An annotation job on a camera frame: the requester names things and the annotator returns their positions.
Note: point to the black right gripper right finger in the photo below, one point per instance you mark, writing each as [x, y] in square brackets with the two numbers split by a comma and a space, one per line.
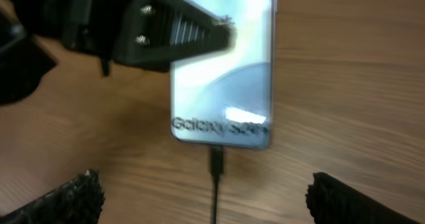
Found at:
[331, 201]

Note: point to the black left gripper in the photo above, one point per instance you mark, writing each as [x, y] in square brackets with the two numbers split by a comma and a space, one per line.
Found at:
[146, 34]

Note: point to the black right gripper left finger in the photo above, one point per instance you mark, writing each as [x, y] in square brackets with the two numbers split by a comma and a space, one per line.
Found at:
[78, 201]

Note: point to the Samsung Galaxy smartphone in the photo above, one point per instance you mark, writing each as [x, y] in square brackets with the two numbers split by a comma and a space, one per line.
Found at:
[225, 98]

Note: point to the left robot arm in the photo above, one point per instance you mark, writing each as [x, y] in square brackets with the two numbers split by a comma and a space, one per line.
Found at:
[23, 61]

